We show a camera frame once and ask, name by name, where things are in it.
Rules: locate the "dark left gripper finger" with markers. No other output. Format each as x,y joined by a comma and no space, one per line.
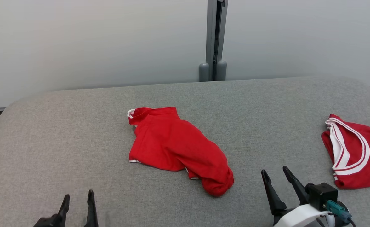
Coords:
64,214
91,211

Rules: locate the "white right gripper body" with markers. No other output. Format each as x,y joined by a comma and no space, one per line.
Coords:
301,217

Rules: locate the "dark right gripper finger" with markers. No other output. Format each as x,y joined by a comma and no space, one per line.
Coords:
274,198
298,189

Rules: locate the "red and white jersey shirt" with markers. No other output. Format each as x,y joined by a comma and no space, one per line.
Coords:
355,148

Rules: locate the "red shorts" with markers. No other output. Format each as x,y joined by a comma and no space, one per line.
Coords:
178,148

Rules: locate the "grey fabric sofa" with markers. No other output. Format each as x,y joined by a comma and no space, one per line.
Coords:
77,157

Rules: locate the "grey cylinder stopper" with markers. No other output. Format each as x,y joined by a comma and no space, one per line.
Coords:
221,71
204,72

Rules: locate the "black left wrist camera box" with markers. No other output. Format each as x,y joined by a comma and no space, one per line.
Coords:
48,222

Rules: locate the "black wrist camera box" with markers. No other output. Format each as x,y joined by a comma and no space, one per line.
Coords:
321,195
48,222

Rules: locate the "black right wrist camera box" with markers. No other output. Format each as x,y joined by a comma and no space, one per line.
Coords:
321,195

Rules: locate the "grey metal wall post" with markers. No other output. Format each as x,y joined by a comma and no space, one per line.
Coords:
216,31

